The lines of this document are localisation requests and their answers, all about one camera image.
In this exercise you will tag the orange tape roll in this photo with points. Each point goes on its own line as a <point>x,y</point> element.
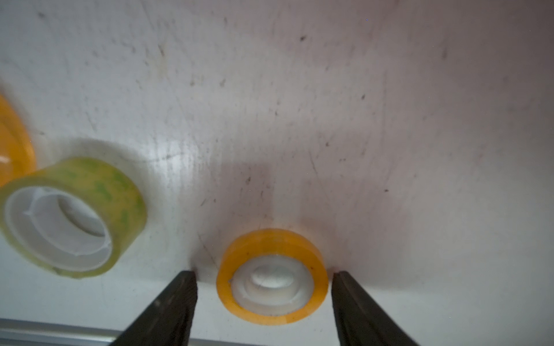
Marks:
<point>17,153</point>
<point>272,277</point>

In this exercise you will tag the clear yellowish tape roll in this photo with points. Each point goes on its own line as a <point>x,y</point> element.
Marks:
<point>74,218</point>

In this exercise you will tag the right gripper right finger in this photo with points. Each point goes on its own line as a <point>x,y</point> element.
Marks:
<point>360,320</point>

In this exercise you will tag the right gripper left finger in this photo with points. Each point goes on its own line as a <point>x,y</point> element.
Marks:
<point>168,319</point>

